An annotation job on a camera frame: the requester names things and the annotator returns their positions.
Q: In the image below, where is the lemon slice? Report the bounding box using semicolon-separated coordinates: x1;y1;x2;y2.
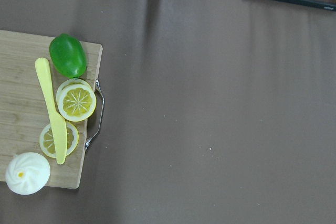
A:
39;121;79;158
56;79;97;122

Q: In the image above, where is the yellow plastic knife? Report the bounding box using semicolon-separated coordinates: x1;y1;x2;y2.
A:
35;58;67;165

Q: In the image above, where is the lower lemon slice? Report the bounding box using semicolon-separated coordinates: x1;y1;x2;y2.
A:
39;121;79;158

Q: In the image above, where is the wooden cutting board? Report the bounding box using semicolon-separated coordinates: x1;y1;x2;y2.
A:
1;30;103;189

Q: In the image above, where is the upper lemon slice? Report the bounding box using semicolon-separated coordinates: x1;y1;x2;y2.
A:
56;79;97;122

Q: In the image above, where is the white steamed bun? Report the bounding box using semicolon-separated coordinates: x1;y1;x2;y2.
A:
5;152;50;195

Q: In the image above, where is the green lime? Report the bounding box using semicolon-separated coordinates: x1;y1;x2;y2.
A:
49;34;87;79

